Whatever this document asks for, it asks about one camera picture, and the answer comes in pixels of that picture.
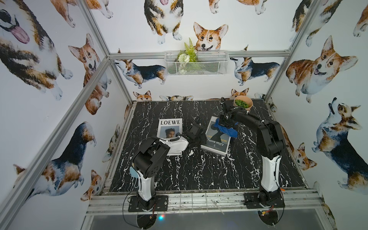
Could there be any green fern with white flowers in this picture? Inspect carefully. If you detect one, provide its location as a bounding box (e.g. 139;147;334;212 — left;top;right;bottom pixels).
175;38;198;75

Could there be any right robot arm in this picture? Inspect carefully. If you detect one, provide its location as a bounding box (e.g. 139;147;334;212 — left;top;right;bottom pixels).
218;97;286;203

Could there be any white wire basket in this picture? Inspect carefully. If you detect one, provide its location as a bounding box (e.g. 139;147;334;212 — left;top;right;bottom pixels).
164;51;230;76

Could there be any white LOEWE book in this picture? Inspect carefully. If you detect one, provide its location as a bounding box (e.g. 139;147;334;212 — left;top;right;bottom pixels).
157;118;183;140

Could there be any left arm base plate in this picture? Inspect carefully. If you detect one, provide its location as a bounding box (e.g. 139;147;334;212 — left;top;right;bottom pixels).
128;195;169;212

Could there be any grey Twins story book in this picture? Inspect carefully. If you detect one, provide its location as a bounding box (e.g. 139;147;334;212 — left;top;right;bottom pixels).
201;116;231;156

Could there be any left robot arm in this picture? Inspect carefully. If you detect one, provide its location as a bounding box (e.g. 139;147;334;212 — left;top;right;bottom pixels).
129;123;206;202

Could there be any peach plant pot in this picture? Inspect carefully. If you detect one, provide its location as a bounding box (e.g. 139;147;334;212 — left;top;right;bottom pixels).
233;95;254;112

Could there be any blue microfiber cloth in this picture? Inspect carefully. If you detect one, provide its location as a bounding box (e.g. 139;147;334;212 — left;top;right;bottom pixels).
214;118;238;138

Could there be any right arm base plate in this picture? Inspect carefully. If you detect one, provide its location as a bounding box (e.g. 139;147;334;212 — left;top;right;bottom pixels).
243;191;285;209

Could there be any aluminium front rail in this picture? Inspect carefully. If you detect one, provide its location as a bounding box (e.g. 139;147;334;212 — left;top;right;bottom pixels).
86;189;323;216

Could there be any green succulent plant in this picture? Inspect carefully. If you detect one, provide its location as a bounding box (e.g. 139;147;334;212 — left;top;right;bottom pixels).
235;100;249;109

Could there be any aluminium frame post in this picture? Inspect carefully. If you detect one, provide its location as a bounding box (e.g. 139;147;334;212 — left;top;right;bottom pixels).
264;0;322;102

